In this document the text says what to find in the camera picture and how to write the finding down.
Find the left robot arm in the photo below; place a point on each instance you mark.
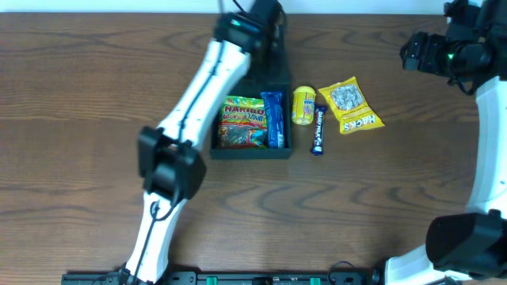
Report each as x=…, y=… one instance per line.
x=169, y=155

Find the blue Oreo cookie pack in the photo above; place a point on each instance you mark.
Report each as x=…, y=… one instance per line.
x=275, y=118

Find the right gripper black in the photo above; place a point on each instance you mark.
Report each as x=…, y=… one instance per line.
x=412, y=51

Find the yellow Hacks candy bag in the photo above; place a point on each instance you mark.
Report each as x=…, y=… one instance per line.
x=350, y=108

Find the purple Dairy Milk bar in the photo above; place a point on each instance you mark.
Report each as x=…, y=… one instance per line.
x=319, y=113

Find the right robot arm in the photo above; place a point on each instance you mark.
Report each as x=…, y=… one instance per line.
x=472, y=56

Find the Haribo gummy worms bag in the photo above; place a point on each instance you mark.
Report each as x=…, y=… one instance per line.
x=242, y=123

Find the yellow M&M's candy tube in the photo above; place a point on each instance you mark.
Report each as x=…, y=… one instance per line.
x=303, y=105

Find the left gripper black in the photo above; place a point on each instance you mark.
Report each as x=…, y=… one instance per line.
x=275, y=63

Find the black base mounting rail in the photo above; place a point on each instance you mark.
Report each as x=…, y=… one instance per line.
x=342, y=273

